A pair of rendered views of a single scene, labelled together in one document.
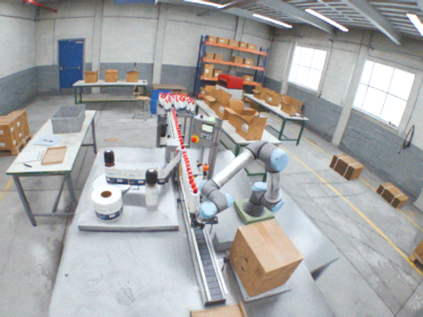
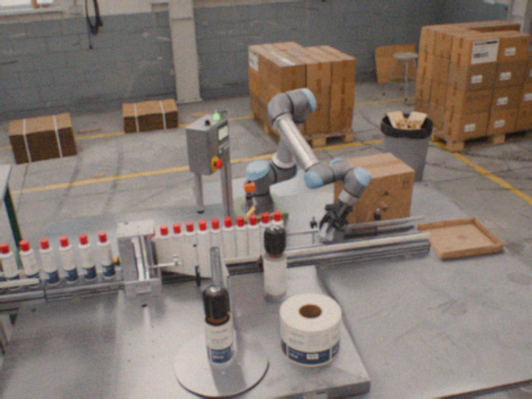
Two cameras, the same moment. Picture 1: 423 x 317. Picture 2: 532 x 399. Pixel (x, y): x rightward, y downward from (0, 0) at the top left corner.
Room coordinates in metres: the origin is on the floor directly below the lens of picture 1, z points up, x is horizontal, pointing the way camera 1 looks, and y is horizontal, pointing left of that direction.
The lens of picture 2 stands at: (0.89, 2.08, 2.17)
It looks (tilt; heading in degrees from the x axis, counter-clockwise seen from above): 27 degrees down; 278
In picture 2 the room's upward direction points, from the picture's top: 2 degrees counter-clockwise
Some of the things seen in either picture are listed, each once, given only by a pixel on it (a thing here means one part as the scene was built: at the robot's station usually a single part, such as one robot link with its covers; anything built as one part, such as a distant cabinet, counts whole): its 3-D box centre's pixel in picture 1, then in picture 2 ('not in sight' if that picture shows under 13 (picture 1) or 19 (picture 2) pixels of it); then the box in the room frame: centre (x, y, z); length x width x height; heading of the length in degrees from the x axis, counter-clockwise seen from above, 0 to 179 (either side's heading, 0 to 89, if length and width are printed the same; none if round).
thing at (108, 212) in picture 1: (107, 202); (309, 328); (0.96, 0.63, 0.95); 0.20 x 0.20 x 0.14
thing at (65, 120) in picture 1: (69, 117); not in sight; (2.38, 2.06, 0.91); 0.60 x 0.40 x 0.22; 28
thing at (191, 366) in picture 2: (112, 183); (221, 361); (1.25, 0.74, 0.89); 0.31 x 0.31 x 0.01
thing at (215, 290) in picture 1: (188, 200); (245, 263); (1.27, 0.12, 0.86); 1.65 x 0.08 x 0.04; 18
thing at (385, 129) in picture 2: not in sight; (405, 142); (0.32, -2.52, 0.43); 0.44 x 0.43 x 0.39; 114
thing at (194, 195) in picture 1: (193, 200); (277, 233); (1.13, 0.07, 0.98); 0.05 x 0.05 x 0.20
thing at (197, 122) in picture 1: (205, 131); (209, 144); (1.40, 0.07, 1.38); 0.17 x 0.10 x 0.19; 73
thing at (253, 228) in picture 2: (190, 190); (253, 237); (1.23, 0.11, 0.98); 0.05 x 0.05 x 0.20
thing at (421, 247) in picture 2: (188, 200); (245, 264); (1.27, 0.12, 0.85); 1.65 x 0.11 x 0.05; 18
